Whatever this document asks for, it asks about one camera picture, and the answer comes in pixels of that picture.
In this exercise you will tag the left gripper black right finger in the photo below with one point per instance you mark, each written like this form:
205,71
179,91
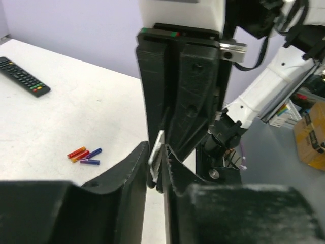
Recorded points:
199,211

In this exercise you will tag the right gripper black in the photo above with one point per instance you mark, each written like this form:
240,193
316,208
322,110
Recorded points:
179,66

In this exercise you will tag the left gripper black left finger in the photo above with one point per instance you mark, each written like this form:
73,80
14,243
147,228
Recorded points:
106,209

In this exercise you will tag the white battery cover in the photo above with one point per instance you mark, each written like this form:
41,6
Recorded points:
156,156

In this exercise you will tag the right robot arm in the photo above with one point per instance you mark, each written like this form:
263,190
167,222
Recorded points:
302,25

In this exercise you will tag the black TV remote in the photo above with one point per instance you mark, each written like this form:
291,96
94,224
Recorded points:
24,79

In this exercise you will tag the blue battery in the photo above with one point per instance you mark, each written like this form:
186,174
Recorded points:
94,153
90,162

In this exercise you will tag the red orange battery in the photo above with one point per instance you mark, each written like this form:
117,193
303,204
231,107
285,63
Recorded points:
80,156
76,152

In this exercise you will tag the cardboard box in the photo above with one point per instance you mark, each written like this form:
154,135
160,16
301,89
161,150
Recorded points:
309,137

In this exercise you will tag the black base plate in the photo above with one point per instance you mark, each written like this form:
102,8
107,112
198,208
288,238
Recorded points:
224,171

